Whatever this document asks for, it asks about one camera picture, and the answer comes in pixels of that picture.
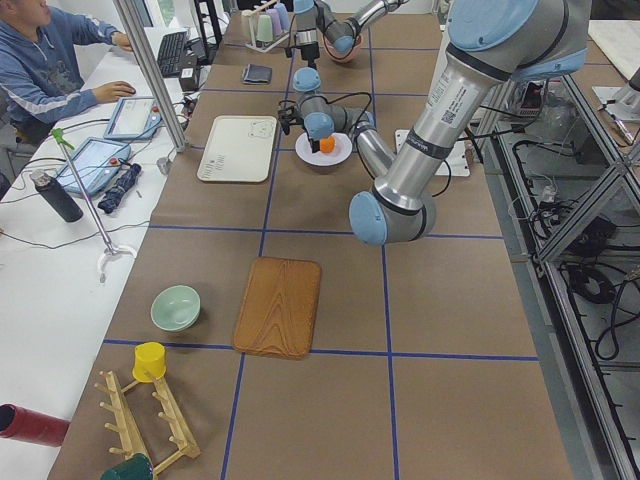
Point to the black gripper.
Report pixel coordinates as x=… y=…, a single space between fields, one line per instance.
x=309 y=52
x=317 y=140

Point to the orange mandarin fruit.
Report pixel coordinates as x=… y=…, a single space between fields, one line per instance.
x=329 y=145

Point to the white round plate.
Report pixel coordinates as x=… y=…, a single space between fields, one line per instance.
x=342 y=151

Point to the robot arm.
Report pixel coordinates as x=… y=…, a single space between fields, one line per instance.
x=490 y=42
x=315 y=18

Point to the cream bear tray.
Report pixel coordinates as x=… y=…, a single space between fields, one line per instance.
x=239 y=149

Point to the brown wooden tray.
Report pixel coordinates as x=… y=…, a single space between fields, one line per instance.
x=278 y=311

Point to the pink bowl with ice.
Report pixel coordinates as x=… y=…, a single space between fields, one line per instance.
x=343 y=57

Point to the purple pastel cup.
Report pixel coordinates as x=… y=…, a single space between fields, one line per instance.
x=275 y=21

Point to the blue pastel cup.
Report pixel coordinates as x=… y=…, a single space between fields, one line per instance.
x=283 y=16

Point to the green pastel cup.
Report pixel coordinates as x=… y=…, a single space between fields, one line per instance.
x=264 y=31

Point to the folded grey cloth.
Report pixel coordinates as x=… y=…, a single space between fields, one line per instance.
x=256 y=74

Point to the wooden rod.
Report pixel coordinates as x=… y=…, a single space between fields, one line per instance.
x=256 y=6

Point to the beige pastel cup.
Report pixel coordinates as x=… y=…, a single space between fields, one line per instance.
x=249 y=25

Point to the black keyboard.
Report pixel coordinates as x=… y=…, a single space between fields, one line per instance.
x=170 y=53

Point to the small metal cylinder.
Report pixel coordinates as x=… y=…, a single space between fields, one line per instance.
x=163 y=165

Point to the teach pendant far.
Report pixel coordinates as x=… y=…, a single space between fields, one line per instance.
x=133 y=119

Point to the teach pendant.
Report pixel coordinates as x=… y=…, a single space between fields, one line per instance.
x=98 y=161
x=133 y=119

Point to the dark blue folded umbrella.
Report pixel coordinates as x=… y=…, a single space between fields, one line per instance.
x=114 y=196

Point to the light green bowl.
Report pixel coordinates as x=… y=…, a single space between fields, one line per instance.
x=176 y=308

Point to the teach pendant near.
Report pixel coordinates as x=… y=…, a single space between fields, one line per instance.
x=98 y=161

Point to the grabber reach tool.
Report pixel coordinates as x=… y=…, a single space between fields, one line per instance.
x=112 y=251

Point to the yellow cup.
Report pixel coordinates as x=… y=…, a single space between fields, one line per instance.
x=149 y=362

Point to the seated person in blue hoodie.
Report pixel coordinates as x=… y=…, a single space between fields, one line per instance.
x=40 y=76

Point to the black thermos bottle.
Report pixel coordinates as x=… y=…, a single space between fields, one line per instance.
x=54 y=194

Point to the wooden mug rack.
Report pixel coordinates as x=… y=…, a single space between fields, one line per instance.
x=146 y=420

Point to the dark green cup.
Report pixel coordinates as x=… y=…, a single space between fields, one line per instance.
x=137 y=467

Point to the red bottle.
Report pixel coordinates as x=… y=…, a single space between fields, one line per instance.
x=21 y=424

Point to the white wire cup rack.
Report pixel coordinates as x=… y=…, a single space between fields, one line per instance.
x=264 y=46

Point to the aluminium frame post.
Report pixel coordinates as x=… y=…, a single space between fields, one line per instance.
x=146 y=59

